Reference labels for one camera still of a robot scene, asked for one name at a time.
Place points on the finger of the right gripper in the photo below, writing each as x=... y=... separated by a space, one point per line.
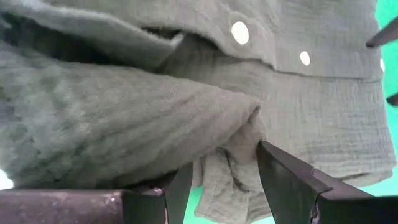
x=393 y=100
x=385 y=34

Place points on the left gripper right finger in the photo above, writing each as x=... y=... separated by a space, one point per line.
x=286 y=186

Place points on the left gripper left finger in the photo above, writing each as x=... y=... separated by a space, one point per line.
x=177 y=193

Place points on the dark green garment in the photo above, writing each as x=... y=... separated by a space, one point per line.
x=155 y=109

